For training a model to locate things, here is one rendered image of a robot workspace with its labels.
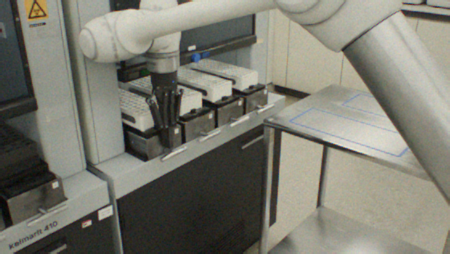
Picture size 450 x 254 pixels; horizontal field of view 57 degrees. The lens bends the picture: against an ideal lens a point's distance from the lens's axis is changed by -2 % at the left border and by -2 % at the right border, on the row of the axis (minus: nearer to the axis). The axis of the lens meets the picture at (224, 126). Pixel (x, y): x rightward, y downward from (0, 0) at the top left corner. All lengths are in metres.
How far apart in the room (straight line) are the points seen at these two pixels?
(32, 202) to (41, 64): 0.33
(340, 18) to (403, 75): 0.12
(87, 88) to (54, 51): 0.14
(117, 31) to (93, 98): 0.28
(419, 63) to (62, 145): 0.89
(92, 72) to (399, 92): 0.81
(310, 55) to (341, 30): 2.98
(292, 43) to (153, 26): 2.80
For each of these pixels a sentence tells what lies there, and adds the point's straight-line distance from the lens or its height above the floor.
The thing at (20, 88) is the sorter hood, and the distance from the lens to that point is 1.08.
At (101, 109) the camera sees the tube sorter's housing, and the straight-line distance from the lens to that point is 1.23.
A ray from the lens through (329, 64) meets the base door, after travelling 3.53.
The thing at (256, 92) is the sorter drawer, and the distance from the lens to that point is 1.58.
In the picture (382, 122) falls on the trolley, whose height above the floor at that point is 0.82.
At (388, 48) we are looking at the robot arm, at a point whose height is 1.21.
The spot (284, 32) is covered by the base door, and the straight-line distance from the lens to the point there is 3.70.
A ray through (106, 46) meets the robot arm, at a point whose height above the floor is 1.12.
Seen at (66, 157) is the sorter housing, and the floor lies 0.80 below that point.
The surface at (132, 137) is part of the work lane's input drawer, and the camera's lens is 1.29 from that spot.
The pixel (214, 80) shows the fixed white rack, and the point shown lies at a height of 0.86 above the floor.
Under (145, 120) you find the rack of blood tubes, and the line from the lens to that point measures 1.26.
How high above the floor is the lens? 1.35
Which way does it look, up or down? 25 degrees down
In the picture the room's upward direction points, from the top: straight up
